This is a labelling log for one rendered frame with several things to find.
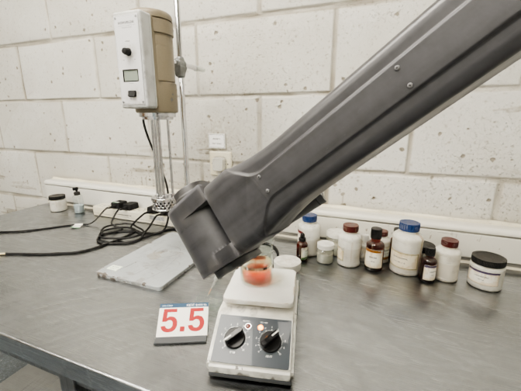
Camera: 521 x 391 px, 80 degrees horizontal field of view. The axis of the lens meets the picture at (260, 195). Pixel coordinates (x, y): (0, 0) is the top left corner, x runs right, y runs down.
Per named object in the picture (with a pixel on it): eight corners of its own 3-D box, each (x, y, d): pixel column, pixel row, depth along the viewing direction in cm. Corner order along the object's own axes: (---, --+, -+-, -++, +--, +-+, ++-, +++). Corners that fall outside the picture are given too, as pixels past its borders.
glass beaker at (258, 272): (253, 270, 62) (253, 230, 60) (280, 279, 59) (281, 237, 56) (229, 285, 57) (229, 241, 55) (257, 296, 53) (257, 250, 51)
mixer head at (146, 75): (148, 119, 68) (138, -5, 62) (111, 119, 72) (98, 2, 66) (187, 119, 81) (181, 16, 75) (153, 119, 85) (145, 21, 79)
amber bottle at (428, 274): (415, 277, 76) (419, 244, 74) (427, 275, 77) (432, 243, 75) (425, 284, 73) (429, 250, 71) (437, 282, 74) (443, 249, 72)
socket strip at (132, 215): (175, 227, 110) (174, 216, 109) (93, 215, 124) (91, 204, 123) (184, 223, 115) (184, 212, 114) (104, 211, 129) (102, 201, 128)
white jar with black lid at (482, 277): (472, 275, 77) (477, 247, 76) (505, 285, 72) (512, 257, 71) (461, 283, 73) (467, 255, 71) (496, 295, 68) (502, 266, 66)
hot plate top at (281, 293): (293, 309, 50) (293, 304, 50) (221, 302, 52) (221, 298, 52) (296, 273, 62) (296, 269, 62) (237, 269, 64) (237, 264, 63)
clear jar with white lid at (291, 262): (294, 285, 73) (295, 253, 71) (304, 299, 67) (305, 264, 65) (270, 288, 71) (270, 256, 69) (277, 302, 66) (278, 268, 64)
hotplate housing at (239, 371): (293, 389, 45) (295, 342, 43) (205, 378, 47) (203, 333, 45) (298, 302, 66) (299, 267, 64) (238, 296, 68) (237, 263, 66)
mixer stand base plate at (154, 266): (160, 291, 70) (160, 287, 70) (94, 275, 77) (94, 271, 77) (223, 243, 97) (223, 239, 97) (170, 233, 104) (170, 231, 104)
